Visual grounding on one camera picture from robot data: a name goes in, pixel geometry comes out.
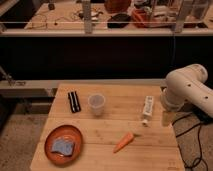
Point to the black whiteboard eraser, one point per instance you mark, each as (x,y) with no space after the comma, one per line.
(74,102)

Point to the white toothpaste tube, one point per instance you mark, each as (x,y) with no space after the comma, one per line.
(147,110)

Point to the orange carrot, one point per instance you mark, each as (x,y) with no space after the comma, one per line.
(128,138)

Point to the red container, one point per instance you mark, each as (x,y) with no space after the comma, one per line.
(143,20)

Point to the clear plastic cup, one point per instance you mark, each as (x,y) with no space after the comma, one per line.
(96,104)

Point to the black bowl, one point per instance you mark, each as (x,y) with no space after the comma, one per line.
(119,20)

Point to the blue sponge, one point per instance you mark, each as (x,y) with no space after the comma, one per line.
(63,147)

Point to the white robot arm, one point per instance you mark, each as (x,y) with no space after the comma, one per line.
(188,84)

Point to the grey metal post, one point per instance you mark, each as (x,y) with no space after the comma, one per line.
(183,13)
(86,6)

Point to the orange plate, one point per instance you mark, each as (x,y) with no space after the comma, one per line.
(67,132)

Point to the grey metal post right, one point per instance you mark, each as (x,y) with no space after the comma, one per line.
(183,13)

